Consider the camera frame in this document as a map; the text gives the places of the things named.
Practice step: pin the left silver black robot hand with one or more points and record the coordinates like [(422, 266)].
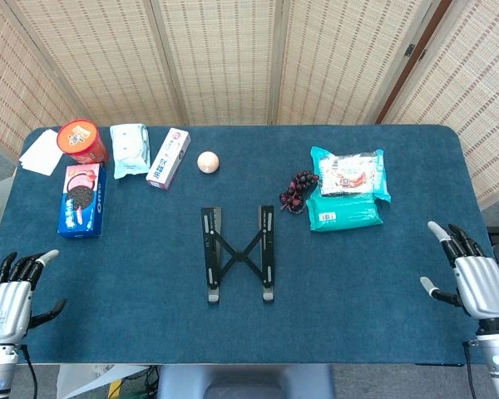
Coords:
[(4, 307)]

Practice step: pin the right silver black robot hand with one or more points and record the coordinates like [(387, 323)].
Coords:
[(482, 287)]

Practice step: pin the black folding laptop stand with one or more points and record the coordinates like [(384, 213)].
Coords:
[(211, 249)]

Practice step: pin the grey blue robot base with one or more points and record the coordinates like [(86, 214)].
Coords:
[(245, 382)]

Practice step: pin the blue Oreo cookie box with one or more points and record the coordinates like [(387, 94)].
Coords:
[(81, 203)]

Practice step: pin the blue table mat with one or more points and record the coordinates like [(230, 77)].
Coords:
[(149, 324)]

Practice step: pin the teal snack bag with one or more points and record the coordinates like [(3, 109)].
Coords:
[(345, 214)]

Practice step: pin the white paper napkins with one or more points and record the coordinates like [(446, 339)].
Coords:
[(41, 154)]

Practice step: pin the teal clear snack packet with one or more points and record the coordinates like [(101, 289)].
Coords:
[(349, 172)]

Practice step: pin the red round snack tub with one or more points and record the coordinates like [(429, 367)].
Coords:
[(78, 139)]

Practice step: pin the light blue wipes pack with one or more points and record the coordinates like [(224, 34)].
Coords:
[(129, 151)]

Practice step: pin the dark red grape bunch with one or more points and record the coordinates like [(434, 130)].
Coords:
[(297, 185)]

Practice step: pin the white pink toothpaste box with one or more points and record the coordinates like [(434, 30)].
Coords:
[(168, 160)]

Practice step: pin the small metal screen hinge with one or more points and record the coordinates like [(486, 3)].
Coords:
[(409, 50), (423, 55)]

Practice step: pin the pale pink ball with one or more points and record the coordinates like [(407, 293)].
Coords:
[(208, 162)]

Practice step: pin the bamboo folding screen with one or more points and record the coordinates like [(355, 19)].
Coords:
[(220, 62)]

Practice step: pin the brown wooden post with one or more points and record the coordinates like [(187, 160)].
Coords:
[(416, 62)]

